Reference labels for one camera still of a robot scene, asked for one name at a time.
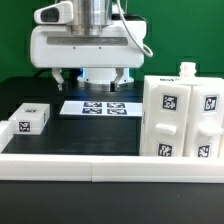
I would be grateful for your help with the white obstacle fence left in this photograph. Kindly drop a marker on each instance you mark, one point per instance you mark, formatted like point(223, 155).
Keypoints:
point(6, 134)

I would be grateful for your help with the white obstacle fence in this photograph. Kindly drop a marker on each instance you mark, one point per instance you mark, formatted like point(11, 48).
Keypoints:
point(110, 168)
point(6, 134)

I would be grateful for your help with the white cabinet top block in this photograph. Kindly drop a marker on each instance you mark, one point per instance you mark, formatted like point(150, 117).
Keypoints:
point(30, 118)

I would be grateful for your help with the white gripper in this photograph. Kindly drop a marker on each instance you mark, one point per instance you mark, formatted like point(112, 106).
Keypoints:
point(54, 46)

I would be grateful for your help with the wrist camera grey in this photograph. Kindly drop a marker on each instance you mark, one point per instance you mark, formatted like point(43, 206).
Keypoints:
point(59, 13)

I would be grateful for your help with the white base marker sheet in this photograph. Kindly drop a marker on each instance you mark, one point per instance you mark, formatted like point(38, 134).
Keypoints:
point(99, 108)

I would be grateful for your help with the white obstacle fence front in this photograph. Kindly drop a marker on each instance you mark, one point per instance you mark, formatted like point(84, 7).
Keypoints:
point(110, 168)

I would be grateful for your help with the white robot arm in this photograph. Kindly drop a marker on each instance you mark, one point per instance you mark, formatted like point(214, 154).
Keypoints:
point(87, 35)

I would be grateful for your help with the white cabinet body box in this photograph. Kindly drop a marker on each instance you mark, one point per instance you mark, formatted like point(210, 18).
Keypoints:
point(186, 77)

